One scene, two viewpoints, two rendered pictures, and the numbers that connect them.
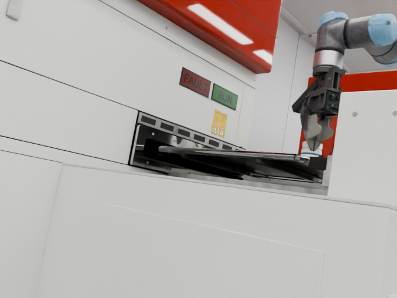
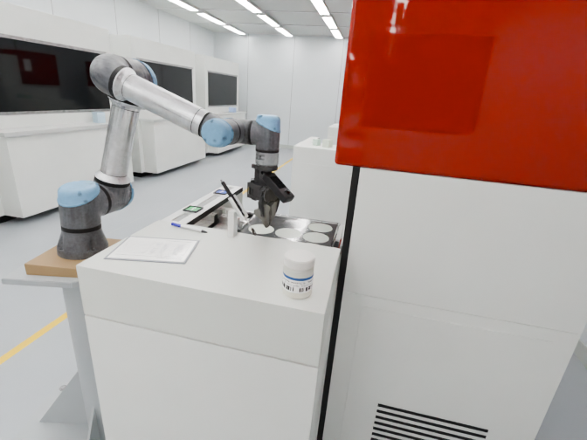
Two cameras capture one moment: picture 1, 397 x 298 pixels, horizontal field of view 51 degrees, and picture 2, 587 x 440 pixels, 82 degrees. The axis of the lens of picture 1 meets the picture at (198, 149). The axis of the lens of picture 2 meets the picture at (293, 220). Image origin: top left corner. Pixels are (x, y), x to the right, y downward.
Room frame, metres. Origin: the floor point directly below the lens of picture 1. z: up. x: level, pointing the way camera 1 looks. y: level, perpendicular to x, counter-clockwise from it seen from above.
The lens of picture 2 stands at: (2.02, -0.77, 1.40)
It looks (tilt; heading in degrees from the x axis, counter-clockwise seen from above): 20 degrees down; 149
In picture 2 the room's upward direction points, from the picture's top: 4 degrees clockwise
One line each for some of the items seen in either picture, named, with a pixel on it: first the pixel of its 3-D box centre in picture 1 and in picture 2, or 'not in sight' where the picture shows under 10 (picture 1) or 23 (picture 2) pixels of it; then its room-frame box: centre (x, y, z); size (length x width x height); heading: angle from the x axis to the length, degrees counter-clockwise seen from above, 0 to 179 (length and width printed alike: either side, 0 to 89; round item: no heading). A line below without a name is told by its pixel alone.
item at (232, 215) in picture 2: not in sight; (238, 216); (1.09, -0.41, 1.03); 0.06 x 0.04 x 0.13; 48
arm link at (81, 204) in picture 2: not in sight; (81, 202); (0.76, -0.83, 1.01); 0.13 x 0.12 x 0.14; 139
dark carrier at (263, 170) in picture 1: (264, 167); (287, 233); (0.98, -0.16, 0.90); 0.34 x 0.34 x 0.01; 48
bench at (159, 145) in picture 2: not in sight; (155, 108); (-4.51, 0.20, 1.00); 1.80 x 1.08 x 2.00; 138
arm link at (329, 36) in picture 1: (332, 35); (266, 133); (1.04, -0.30, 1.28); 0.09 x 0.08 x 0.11; 49
